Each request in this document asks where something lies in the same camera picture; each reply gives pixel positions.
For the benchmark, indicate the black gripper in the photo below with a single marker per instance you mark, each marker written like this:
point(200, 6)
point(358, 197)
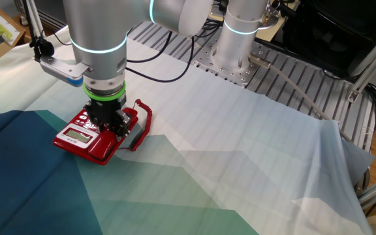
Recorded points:
point(106, 112)

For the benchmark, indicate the red telephone handset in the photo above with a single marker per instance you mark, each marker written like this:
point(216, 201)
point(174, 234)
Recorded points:
point(104, 145)

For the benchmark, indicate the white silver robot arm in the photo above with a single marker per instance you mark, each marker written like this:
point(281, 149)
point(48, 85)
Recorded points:
point(103, 32)

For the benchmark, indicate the red telephone base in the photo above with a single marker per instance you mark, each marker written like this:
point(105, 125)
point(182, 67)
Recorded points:
point(77, 137)

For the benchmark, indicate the teal blue white tablecloth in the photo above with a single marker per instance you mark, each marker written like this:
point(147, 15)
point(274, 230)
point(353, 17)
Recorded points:
point(273, 163)

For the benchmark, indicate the black bulky equipment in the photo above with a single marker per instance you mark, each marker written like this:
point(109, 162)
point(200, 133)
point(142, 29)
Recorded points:
point(331, 32)

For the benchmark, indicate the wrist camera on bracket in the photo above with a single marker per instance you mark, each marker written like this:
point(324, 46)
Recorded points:
point(64, 70)

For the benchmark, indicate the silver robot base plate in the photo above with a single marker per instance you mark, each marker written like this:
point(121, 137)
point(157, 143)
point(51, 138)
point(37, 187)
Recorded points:
point(233, 73)

